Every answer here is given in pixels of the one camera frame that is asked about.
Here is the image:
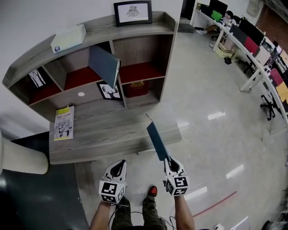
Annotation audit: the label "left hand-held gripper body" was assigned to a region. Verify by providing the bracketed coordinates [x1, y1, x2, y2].
[99, 176, 128, 204]

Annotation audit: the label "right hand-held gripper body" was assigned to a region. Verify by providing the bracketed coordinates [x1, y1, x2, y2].
[162, 171, 189, 197]

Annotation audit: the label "blue book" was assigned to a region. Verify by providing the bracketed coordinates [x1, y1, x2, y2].
[146, 121, 172, 161]

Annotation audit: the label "yellow-green magazine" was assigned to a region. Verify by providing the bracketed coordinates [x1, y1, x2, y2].
[53, 105, 75, 142]

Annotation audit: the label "teal hardcover book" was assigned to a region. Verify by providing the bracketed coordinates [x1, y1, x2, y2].
[88, 44, 122, 89]

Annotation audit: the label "wooden shelf unit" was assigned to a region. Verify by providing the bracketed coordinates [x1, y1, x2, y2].
[1, 11, 180, 123]

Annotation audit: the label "person's left forearm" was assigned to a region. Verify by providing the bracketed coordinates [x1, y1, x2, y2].
[90, 200, 112, 230]

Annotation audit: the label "person's right forearm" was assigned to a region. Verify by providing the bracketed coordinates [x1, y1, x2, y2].
[174, 195, 197, 230]

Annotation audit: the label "grey wooden desk with hutch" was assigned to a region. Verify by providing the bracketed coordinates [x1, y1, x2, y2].
[1, 11, 183, 165]

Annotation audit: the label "long white office desk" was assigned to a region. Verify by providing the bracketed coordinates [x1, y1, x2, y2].
[189, 9, 288, 127]

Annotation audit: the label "black computer monitor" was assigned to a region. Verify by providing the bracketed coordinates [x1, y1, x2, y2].
[207, 0, 229, 18]
[238, 18, 265, 46]

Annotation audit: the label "person's olive trousers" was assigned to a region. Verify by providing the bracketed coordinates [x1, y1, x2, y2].
[111, 195, 168, 230]

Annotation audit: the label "black framed deer picture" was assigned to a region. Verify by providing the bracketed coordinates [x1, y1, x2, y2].
[96, 81, 123, 102]

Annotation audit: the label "white round ribbed table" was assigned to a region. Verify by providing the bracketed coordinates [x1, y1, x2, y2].
[0, 130, 50, 176]

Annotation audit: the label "black office chair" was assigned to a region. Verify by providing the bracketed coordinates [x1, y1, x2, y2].
[238, 53, 257, 75]
[260, 92, 282, 121]

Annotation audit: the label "black framed tree picture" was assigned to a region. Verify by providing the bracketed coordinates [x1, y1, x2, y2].
[27, 68, 47, 88]

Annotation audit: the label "pale yellow storage box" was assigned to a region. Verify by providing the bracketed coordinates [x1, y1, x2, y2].
[215, 43, 235, 59]

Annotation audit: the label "yellow divider panel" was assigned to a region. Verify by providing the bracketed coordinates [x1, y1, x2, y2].
[275, 81, 288, 104]

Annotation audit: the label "white tissue box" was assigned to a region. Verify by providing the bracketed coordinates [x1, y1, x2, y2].
[49, 23, 87, 54]

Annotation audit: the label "red divider panel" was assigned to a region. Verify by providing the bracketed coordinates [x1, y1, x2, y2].
[243, 36, 260, 55]

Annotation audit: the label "grey door ramp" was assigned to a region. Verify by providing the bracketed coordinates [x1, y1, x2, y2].
[177, 18, 195, 35]

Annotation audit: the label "dark grey divider panel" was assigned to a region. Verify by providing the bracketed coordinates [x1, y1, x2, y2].
[229, 23, 248, 44]

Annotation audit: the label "green divider panel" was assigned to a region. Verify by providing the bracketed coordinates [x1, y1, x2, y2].
[211, 9, 223, 22]

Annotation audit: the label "black framed bird picture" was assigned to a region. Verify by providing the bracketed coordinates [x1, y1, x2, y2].
[113, 0, 153, 27]

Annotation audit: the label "black glass door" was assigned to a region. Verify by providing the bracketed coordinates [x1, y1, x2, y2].
[180, 0, 197, 21]

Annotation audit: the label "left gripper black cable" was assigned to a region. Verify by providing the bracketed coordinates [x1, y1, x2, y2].
[108, 203, 145, 230]

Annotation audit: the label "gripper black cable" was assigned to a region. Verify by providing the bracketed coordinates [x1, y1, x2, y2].
[168, 205, 179, 230]
[108, 203, 145, 230]

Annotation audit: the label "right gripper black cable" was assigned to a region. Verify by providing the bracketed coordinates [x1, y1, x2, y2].
[168, 205, 179, 230]

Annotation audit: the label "grey wall electrical box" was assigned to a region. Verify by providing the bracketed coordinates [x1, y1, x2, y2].
[246, 0, 261, 17]

